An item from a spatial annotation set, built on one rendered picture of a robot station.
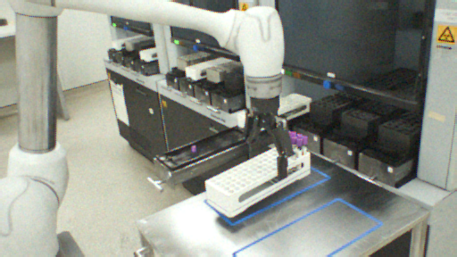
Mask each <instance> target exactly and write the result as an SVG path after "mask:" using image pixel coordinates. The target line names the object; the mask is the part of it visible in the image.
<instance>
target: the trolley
mask: <svg viewBox="0 0 457 257"><path fill-rule="evenodd" d="M306 152H308V153H310V152H309V151H307V150H306ZM429 216H430V210H428V209H425V208H424V207H422V206H420V205H417V204H416V203H414V202H412V201H409V200H407V199H405V198H403V197H402V196H399V195H397V194H395V193H394V192H390V191H389V190H387V189H385V188H384V187H381V186H379V185H377V184H373V183H372V182H370V181H368V180H367V179H365V178H362V177H361V176H359V175H356V174H354V173H352V172H351V171H349V170H345V169H344V168H342V167H340V166H337V165H335V163H333V162H329V161H327V160H326V159H324V158H321V157H319V156H318V155H316V154H314V153H310V174H309V175H306V176H305V177H303V178H301V179H297V180H295V181H294V182H293V183H289V184H288V185H287V186H285V187H282V188H280V189H279V190H278V191H276V192H274V193H272V194H271V195H269V196H266V197H264V198H263V199H262V200H260V201H258V202H256V203H255V204H251V206H249V207H247V208H246V209H245V210H244V211H242V212H240V213H238V214H237V215H235V216H233V217H232V218H230V217H229V216H227V215H226V214H225V213H222V212H221V211H220V210H218V209H216V208H215V207H213V206H212V205H211V204H208V198H207V192H203V193H201V194H199V195H197V196H193V197H191V198H189V199H187V200H186V201H182V202H181V203H178V204H176V205H172V206H170V207H169V208H167V209H163V210H161V211H158V212H157V213H153V214H152V215H149V216H148V217H145V218H143V219H140V220H138V221H136V222H135V225H136V228H137V229H138V233H139V239H140V244H141V246H142V248H140V249H139V250H136V251H135V252H134V255H135V257H143V256H141V255H144V257H155V256H154V250H155V251H156V252H157V253H158V254H159V256H161V257H367V256H369V255H371V254H372V253H373V252H376V251H377V250H378V249H379V248H381V247H383V246H385V245H386V244H389V243H390V242H391V241H393V240H394V239H396V238H397V237H399V236H400V235H402V234H403V233H405V232H407V230H410V229H411V228H412V232H411V251H410V257H423V255H424V244H425V238H426V232H427V226H428V218H429Z"/></svg>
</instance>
